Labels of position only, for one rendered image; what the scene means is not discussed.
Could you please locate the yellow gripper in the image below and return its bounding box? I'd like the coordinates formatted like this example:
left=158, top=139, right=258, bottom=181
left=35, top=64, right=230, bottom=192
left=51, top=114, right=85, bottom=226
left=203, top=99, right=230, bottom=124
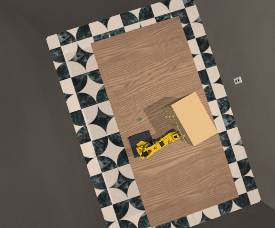
left=166, top=132, right=180, bottom=143

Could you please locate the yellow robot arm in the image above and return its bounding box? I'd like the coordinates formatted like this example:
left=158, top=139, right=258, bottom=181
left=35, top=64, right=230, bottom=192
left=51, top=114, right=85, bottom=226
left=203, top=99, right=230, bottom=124
left=136, top=135, right=168, bottom=159

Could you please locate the tan wooden chest of drawers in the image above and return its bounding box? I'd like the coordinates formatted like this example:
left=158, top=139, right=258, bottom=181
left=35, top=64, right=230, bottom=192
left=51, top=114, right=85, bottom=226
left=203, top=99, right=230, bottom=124
left=162, top=92, right=218, bottom=146

